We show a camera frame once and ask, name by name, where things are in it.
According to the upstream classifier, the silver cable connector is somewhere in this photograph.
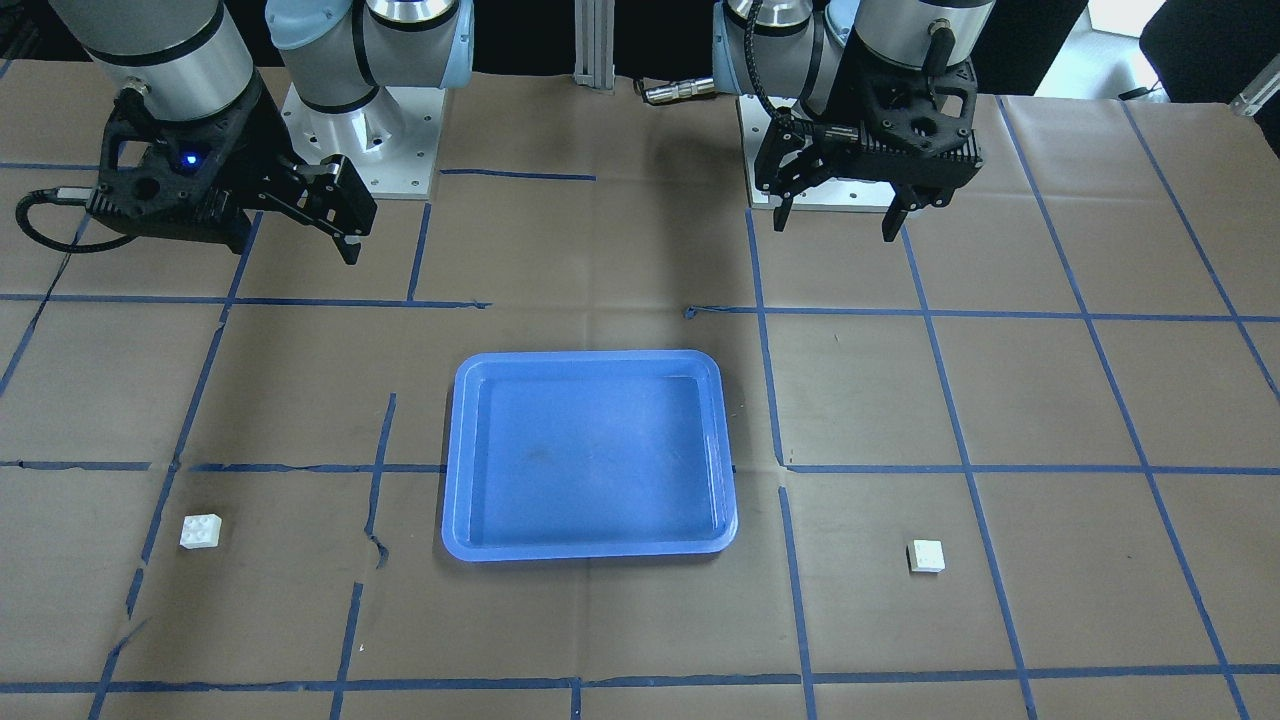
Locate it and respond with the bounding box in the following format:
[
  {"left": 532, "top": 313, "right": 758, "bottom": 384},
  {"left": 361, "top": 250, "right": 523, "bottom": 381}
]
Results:
[{"left": 637, "top": 77, "right": 717, "bottom": 106}]

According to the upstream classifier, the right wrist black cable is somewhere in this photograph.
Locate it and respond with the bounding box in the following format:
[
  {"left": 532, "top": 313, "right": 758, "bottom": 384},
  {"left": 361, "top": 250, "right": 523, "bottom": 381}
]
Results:
[{"left": 15, "top": 186, "right": 136, "bottom": 254}]

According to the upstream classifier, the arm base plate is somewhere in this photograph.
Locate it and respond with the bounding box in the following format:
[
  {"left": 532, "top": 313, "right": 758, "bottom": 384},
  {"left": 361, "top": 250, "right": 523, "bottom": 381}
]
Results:
[
  {"left": 282, "top": 86, "right": 448, "bottom": 201},
  {"left": 737, "top": 95, "right": 925, "bottom": 211}
]

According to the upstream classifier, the aluminium frame post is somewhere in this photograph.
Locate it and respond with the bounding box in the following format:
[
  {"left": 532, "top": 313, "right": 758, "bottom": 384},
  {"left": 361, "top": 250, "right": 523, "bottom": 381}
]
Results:
[{"left": 572, "top": 0, "right": 616, "bottom": 94}]

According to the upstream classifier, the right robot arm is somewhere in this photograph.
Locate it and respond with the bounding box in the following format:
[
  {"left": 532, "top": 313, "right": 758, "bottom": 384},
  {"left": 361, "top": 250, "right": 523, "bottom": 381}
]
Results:
[{"left": 15, "top": 1, "right": 475, "bottom": 265}]

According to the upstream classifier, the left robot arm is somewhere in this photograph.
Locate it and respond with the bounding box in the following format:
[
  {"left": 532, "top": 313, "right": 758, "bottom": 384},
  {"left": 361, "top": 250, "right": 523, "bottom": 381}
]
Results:
[{"left": 712, "top": 1, "right": 995, "bottom": 241}]

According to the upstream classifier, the blue plastic tray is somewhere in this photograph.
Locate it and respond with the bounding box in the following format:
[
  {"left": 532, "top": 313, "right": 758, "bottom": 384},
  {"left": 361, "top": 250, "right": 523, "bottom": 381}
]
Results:
[{"left": 442, "top": 348, "right": 739, "bottom": 562}]

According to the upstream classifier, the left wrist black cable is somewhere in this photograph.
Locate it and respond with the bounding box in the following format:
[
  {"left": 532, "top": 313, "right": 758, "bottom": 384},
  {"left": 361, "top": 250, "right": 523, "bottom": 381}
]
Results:
[{"left": 742, "top": 0, "right": 861, "bottom": 151}]

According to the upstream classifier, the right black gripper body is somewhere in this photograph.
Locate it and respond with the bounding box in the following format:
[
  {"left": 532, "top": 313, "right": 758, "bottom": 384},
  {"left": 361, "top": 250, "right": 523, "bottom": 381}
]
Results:
[{"left": 88, "top": 72, "right": 332, "bottom": 255}]

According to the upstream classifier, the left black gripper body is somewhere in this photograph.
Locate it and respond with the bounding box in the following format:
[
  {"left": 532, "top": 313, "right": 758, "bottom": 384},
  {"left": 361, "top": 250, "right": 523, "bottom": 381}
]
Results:
[{"left": 762, "top": 50, "right": 984, "bottom": 192}]

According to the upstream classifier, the white block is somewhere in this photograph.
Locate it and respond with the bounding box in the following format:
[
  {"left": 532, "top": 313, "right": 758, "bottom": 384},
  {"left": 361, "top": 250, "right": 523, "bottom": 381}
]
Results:
[
  {"left": 906, "top": 538, "right": 947, "bottom": 574},
  {"left": 179, "top": 512, "right": 223, "bottom": 550}
]

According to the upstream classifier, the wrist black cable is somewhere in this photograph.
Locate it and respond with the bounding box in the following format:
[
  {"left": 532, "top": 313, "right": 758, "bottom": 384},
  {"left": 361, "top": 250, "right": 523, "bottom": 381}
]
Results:
[
  {"left": 15, "top": 186, "right": 136, "bottom": 254},
  {"left": 742, "top": 0, "right": 861, "bottom": 151}
]

